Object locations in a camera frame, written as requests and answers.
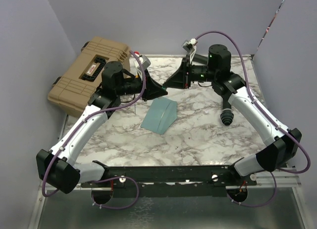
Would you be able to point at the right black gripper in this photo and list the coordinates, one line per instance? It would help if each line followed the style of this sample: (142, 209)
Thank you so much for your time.
(180, 79)

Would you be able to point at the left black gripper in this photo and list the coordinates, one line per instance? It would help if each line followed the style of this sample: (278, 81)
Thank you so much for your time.
(153, 89)

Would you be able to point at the teal paper envelope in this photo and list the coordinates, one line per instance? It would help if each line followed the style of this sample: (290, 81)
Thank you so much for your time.
(153, 121)

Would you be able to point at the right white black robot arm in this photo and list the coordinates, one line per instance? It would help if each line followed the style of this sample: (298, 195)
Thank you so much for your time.
(279, 140)

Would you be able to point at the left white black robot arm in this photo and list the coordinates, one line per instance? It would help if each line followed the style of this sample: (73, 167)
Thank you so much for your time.
(81, 130)

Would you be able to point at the tan plastic tool case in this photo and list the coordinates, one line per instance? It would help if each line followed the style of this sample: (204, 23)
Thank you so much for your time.
(72, 91)

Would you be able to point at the yellow handled thin screwdriver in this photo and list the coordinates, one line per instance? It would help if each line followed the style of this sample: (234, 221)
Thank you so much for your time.
(136, 76)

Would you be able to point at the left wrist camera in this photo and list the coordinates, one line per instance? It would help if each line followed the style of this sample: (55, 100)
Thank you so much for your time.
(144, 61)

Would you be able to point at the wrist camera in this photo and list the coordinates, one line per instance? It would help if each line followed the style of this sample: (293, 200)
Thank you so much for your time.
(190, 47)
(144, 61)

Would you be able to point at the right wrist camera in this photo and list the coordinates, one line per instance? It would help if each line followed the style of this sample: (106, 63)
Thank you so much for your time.
(190, 47)

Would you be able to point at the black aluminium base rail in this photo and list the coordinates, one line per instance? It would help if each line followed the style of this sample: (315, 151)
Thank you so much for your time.
(172, 181)

